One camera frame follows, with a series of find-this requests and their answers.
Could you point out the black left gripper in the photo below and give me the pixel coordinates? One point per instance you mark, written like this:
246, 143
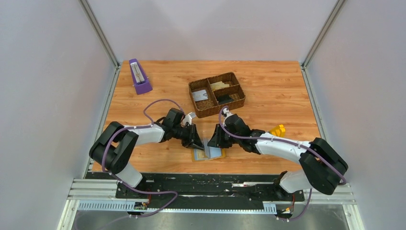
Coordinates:
193, 137

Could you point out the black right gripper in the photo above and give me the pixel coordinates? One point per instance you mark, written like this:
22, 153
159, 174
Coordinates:
216, 140

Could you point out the black card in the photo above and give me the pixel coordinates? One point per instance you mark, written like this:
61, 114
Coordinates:
223, 99

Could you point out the gold card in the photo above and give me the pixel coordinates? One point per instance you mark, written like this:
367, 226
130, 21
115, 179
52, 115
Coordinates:
199, 155
216, 86
226, 85

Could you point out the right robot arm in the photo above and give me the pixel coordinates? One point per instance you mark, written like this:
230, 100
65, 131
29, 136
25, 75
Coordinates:
322, 168

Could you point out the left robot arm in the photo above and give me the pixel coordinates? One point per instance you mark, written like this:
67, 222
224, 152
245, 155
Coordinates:
115, 145

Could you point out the silver card in basket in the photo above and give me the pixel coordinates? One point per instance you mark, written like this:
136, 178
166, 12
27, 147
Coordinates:
200, 95

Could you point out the gold card in basket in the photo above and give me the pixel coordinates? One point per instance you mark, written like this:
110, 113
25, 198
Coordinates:
216, 86

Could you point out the brown wicker divided basket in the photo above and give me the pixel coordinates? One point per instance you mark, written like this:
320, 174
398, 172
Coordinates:
211, 107

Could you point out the colourful toy block truck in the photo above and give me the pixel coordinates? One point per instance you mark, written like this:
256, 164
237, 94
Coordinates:
278, 131

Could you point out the purple metronome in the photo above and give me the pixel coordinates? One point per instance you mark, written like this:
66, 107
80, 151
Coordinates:
141, 81

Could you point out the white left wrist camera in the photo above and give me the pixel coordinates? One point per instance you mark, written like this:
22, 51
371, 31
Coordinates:
187, 120

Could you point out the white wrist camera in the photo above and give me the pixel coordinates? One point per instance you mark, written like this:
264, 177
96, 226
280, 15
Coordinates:
226, 113
187, 120

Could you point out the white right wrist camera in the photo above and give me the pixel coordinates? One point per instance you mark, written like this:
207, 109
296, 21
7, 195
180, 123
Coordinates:
226, 113

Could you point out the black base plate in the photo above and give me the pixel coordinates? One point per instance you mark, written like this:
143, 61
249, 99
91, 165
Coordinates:
204, 191

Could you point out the aluminium frame rail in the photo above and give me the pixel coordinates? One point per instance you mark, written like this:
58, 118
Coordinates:
109, 195

